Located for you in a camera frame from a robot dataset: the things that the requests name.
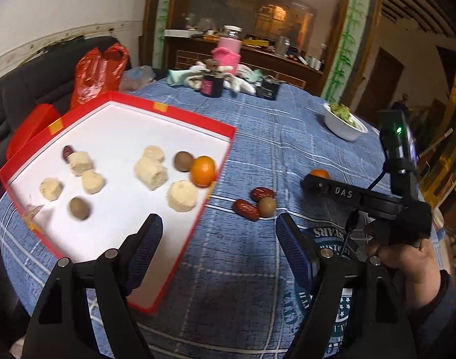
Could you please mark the red box with white inside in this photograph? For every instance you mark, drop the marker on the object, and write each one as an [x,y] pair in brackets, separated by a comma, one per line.
[112,127]

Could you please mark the brown wooden door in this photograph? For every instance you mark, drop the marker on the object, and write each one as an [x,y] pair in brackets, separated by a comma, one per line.
[385,82]

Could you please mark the mint green cloth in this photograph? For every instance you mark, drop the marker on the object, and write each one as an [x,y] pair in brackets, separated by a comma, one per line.
[178,77]

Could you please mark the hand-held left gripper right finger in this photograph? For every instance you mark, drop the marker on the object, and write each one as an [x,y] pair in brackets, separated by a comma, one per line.
[293,254]

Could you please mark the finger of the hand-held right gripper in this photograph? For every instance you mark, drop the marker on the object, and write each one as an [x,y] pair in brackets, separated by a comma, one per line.
[332,190]

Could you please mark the orange mandarin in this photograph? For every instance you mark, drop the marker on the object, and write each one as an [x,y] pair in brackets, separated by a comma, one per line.
[202,171]
[319,173]

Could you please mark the red box lid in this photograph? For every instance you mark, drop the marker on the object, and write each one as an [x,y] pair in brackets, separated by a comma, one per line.
[29,127]

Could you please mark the glass jar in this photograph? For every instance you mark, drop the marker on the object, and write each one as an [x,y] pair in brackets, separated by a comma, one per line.
[284,46]

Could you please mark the green lettuce leaves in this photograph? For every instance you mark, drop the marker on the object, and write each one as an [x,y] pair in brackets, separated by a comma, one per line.
[342,110]

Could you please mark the bamboo painted panel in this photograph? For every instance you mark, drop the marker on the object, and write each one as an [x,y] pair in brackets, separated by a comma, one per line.
[347,37]
[163,3]

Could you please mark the clear plastic bag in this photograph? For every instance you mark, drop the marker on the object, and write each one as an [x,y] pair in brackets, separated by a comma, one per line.
[138,78]

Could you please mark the black box with white label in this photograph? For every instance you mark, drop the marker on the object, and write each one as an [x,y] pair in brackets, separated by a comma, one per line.
[269,89]

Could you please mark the black leather sofa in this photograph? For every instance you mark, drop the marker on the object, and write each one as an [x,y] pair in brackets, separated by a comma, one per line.
[25,82]

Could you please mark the brown longan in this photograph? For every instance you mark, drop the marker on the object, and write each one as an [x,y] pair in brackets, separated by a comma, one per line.
[267,206]
[183,161]
[79,208]

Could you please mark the dark jar with pink label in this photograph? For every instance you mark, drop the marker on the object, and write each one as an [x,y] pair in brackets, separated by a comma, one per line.
[211,85]

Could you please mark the red jujube date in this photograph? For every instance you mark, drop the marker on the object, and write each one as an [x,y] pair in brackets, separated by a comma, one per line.
[245,209]
[67,153]
[262,193]

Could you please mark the bottle with pink knit sleeve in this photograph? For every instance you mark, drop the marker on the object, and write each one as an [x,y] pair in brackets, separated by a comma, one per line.
[228,54]

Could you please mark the person's right hand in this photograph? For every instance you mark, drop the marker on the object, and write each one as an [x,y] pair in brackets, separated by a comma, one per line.
[415,269]

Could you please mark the person's right forearm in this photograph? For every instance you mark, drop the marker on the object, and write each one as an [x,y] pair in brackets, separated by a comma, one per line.
[437,318]

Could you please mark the brown wooden sideboard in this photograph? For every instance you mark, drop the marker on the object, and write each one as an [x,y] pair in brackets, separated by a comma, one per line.
[257,59]

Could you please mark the white bowl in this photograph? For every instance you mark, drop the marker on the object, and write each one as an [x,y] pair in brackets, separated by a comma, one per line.
[342,127]

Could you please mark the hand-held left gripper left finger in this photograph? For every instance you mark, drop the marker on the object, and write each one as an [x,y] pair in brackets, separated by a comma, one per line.
[145,250]

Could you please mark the red plastic bag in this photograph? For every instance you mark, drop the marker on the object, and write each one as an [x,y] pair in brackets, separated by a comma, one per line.
[97,74]

